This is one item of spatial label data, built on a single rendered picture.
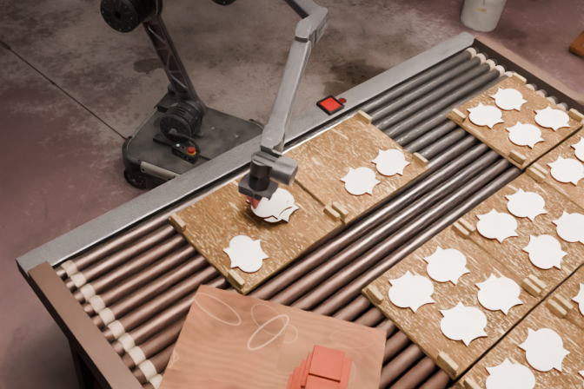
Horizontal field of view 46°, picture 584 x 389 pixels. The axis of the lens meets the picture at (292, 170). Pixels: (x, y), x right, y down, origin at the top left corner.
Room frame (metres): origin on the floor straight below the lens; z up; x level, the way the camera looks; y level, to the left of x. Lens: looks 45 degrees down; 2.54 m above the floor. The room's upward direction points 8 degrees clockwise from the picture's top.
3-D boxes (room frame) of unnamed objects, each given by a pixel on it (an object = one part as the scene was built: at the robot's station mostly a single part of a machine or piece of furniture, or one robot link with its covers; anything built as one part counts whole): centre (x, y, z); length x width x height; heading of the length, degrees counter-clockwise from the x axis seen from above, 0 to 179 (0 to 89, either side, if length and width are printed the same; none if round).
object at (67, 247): (1.84, 0.01, 0.89); 2.08 x 0.08 x 0.06; 137
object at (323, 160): (1.67, -0.20, 0.93); 0.41 x 0.35 x 0.02; 138
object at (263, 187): (1.33, 0.09, 1.15); 0.10 x 0.07 x 0.07; 72
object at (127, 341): (1.59, -0.27, 0.90); 1.95 x 0.05 x 0.05; 137
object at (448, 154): (1.56, -0.30, 0.90); 1.95 x 0.05 x 0.05; 137
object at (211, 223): (1.36, 0.09, 0.93); 0.41 x 0.35 x 0.02; 140
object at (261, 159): (1.33, 0.08, 1.21); 0.07 x 0.06 x 0.07; 73
